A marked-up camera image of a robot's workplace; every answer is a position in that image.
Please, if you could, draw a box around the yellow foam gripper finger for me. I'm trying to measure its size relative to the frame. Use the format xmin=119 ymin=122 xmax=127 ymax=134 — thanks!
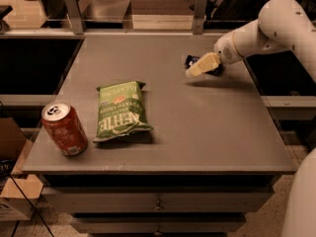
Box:
xmin=185 ymin=51 xmax=221 ymax=79

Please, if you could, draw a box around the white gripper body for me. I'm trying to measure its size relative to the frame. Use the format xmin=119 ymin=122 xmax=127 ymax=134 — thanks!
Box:
xmin=214 ymin=30 xmax=244 ymax=64

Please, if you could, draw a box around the blue rxbar blueberry bar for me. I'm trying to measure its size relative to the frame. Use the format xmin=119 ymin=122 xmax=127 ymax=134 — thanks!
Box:
xmin=184 ymin=54 xmax=225 ymax=77

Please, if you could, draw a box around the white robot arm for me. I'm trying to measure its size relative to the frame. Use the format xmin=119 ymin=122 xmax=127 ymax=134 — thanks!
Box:
xmin=186 ymin=0 xmax=316 ymax=237

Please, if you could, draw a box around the green kettle chips bag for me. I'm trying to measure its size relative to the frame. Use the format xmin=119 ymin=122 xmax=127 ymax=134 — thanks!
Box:
xmin=94 ymin=81 xmax=153 ymax=143

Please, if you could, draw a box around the red soda can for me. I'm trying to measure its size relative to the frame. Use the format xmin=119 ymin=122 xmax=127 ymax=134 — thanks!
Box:
xmin=41 ymin=102 xmax=88 ymax=156

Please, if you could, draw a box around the grey drawer cabinet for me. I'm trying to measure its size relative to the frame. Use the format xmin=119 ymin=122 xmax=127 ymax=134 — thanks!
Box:
xmin=39 ymin=173 xmax=280 ymax=237

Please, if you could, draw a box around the cardboard box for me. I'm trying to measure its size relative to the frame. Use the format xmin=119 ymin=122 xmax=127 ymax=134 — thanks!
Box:
xmin=0 ymin=118 xmax=43 ymax=221

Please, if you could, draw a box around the right metal bracket post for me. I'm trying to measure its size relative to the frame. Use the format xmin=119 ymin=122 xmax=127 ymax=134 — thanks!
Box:
xmin=192 ymin=0 xmax=207 ymax=35

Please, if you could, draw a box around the metal bracket post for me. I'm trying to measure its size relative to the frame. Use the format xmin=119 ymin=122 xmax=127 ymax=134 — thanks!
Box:
xmin=192 ymin=0 xmax=207 ymax=35
xmin=64 ymin=0 xmax=85 ymax=35

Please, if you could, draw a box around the left metal bracket post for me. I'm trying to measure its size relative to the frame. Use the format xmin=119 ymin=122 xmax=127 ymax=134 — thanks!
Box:
xmin=64 ymin=0 xmax=85 ymax=35

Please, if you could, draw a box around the black cable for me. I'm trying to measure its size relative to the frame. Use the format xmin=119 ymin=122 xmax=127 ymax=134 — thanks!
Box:
xmin=0 ymin=161 xmax=55 ymax=237

